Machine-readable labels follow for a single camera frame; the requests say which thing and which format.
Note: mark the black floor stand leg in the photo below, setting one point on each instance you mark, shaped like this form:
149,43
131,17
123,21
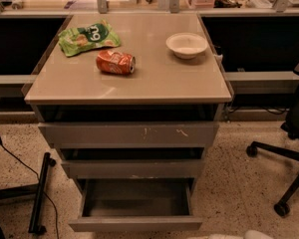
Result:
37,190

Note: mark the grey middle drawer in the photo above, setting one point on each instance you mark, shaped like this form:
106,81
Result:
183,168

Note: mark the crushed orange soda can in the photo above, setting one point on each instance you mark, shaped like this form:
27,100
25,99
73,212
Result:
115,62

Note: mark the grey top drawer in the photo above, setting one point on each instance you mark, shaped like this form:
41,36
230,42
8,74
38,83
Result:
129,134

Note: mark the white bowl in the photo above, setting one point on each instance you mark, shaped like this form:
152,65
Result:
186,45

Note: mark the green snack bag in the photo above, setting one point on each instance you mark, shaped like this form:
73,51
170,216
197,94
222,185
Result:
74,41

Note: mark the grey bottom drawer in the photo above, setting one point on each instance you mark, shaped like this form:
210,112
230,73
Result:
159,204

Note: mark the grey drawer cabinet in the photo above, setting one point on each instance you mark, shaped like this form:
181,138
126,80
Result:
163,88

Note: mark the grey drawer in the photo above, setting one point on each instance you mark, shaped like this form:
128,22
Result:
129,134
183,168
159,204

